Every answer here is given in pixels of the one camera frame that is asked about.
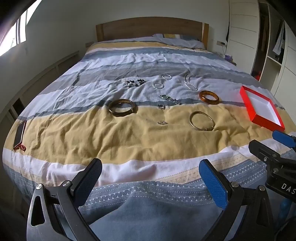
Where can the window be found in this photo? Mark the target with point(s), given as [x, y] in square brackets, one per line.
[17, 33]

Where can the striped duvet cover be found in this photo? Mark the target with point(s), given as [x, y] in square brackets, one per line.
[150, 187]

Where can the dark olive bangle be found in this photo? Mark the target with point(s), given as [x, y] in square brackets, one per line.
[121, 107]

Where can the thin gold wire bangle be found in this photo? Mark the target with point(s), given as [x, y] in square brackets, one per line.
[201, 121]

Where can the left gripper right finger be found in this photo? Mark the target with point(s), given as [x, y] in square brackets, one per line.
[257, 220]

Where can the green stone pendant charm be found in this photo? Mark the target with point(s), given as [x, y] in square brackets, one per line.
[168, 98]

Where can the purple tissue box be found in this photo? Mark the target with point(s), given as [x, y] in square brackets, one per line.
[228, 57]

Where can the grey pillow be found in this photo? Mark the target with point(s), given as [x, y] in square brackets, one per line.
[180, 41]

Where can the red jewelry box tray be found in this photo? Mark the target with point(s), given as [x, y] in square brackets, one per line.
[261, 110]

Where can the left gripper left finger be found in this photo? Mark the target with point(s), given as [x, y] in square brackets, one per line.
[43, 222]

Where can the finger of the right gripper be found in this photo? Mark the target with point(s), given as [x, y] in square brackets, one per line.
[285, 139]
[265, 154]

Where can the white wardrobe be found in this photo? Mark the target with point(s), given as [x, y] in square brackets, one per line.
[253, 29]

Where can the amber orange bangle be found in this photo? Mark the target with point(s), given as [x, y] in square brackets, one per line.
[209, 97]

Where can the wooden headboard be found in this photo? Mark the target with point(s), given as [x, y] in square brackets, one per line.
[147, 26]

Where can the hanging striped shirt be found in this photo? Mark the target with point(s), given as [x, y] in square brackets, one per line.
[280, 40]

